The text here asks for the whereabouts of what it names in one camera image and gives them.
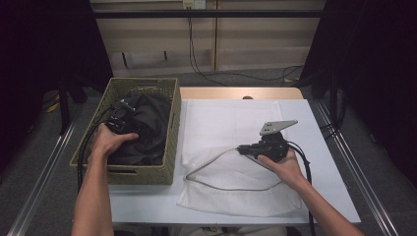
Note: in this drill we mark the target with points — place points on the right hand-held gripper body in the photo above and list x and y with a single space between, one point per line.
273 147

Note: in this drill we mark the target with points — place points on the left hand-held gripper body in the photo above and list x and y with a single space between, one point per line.
119 118

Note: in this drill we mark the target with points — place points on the dark cloth garment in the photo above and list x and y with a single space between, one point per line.
150 131

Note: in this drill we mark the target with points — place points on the white mesh laundry bag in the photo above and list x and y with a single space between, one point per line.
229 196

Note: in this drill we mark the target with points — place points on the green woven basket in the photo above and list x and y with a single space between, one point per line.
137 175

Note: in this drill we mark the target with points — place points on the person's right hand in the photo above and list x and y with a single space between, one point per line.
288 170

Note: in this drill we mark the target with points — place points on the person's left hand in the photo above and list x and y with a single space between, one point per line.
105 142

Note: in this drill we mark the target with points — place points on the white table cover sheet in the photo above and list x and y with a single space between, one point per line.
327 164

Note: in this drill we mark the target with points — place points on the black metal stand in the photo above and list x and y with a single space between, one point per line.
333 98
64 108

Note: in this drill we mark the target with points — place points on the yellow floor strip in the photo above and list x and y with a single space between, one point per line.
53 106

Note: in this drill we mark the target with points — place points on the person's light trousers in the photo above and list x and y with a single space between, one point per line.
229 231

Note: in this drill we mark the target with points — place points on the black curtain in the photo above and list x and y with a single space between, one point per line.
39 49
377 65

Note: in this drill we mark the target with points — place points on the black horizontal metal bar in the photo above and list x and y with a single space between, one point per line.
209 13

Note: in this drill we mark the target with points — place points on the metal floor rail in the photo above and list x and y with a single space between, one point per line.
367 183
49 164

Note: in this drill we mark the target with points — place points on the white wall socket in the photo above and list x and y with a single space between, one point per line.
194 4

